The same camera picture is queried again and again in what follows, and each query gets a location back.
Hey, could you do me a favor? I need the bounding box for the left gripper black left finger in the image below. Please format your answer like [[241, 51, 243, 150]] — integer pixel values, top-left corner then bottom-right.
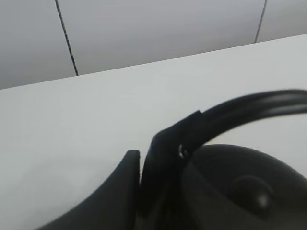
[[41, 150, 140, 230]]

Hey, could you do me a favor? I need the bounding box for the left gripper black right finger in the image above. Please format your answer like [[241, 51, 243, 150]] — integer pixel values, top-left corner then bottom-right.
[[163, 165, 192, 230]]

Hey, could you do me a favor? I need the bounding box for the black metal teapot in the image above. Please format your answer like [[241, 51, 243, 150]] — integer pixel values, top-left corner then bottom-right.
[[135, 89, 307, 230]]

